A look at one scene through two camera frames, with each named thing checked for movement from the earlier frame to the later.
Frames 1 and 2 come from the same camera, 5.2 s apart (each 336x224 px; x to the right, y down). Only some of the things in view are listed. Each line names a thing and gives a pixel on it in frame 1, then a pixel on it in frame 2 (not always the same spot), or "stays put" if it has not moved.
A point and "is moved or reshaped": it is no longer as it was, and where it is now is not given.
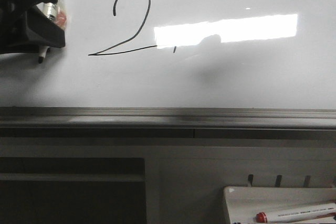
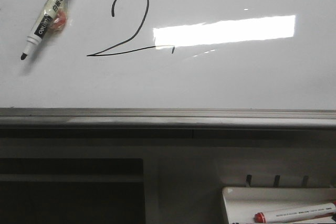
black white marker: [51, 10] is moved or reshaped
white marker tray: [243, 203] stays put
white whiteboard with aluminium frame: [182, 51] stays put
